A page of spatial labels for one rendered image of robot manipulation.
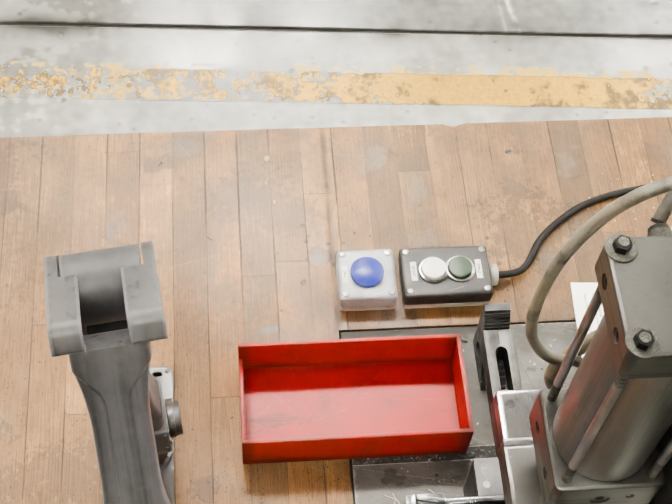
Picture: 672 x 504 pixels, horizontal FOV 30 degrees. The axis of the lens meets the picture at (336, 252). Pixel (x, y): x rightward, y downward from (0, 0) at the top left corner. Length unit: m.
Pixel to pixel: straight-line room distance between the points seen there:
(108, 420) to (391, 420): 0.49
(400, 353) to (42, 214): 0.47
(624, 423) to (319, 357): 0.57
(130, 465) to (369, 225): 0.63
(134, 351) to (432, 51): 2.01
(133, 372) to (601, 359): 0.36
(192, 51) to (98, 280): 1.89
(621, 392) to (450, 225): 0.70
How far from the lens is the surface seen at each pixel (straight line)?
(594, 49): 3.00
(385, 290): 1.47
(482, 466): 1.33
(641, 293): 0.83
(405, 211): 1.57
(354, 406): 1.43
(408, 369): 1.46
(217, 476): 1.40
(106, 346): 1.00
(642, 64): 3.00
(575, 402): 0.96
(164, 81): 2.84
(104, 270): 1.04
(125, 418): 1.01
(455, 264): 1.49
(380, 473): 1.41
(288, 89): 2.82
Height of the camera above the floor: 2.21
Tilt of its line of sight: 59 degrees down
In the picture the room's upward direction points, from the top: 5 degrees clockwise
